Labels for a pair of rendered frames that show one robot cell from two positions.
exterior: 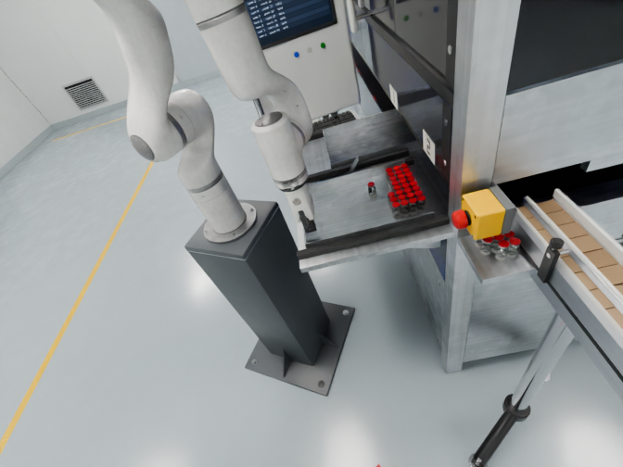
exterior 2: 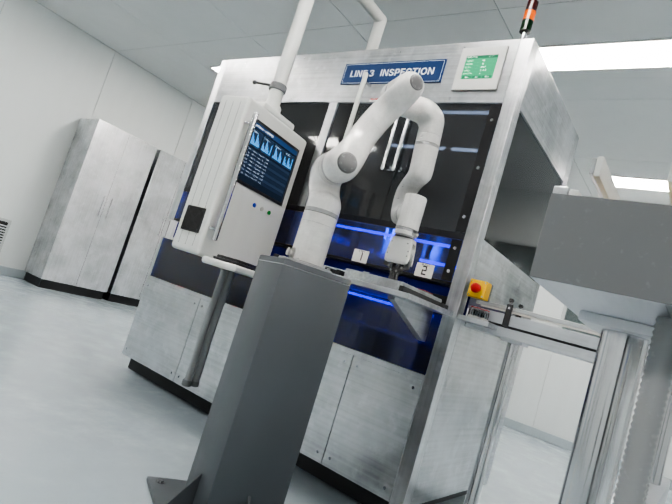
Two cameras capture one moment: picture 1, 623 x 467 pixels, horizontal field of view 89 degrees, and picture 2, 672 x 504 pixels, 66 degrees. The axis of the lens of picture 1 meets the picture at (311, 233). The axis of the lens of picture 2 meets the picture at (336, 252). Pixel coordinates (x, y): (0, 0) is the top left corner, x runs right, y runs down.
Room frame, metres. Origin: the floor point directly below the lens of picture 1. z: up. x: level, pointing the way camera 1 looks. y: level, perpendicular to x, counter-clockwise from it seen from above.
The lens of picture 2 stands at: (-0.02, 1.78, 0.76)
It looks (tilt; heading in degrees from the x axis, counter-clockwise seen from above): 6 degrees up; 298
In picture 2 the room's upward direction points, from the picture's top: 17 degrees clockwise
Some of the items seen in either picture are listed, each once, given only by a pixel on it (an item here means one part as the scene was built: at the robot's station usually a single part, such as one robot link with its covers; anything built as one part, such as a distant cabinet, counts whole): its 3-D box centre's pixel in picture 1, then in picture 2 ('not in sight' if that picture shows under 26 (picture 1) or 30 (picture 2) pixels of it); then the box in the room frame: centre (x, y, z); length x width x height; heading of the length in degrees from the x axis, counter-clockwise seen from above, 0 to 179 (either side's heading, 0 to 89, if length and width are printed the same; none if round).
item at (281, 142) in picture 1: (279, 145); (411, 212); (0.66, 0.00, 1.17); 0.09 x 0.08 x 0.13; 138
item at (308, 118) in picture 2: not in sight; (281, 151); (1.72, -0.56, 1.51); 0.49 x 0.01 x 0.59; 170
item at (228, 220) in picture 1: (218, 203); (312, 241); (0.88, 0.24, 0.95); 0.19 x 0.19 x 0.18
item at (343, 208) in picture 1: (359, 202); (394, 288); (0.70, -0.16, 0.90); 0.34 x 0.26 x 0.04; 80
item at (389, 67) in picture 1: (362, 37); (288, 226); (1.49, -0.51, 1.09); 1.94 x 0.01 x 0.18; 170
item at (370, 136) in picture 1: (372, 136); not in sight; (1.02, -0.33, 0.90); 0.34 x 0.26 x 0.04; 80
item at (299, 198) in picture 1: (298, 195); (401, 249); (0.66, 0.00, 1.03); 0.10 x 0.07 x 0.11; 170
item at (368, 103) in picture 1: (372, 113); (264, 291); (1.51, -0.51, 0.73); 1.98 x 0.01 x 0.25; 170
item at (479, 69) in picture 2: not in sight; (479, 68); (0.68, -0.36, 1.96); 0.21 x 0.01 x 0.21; 170
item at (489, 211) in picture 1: (485, 213); (480, 290); (0.42, -0.35, 1.00); 0.08 x 0.07 x 0.07; 80
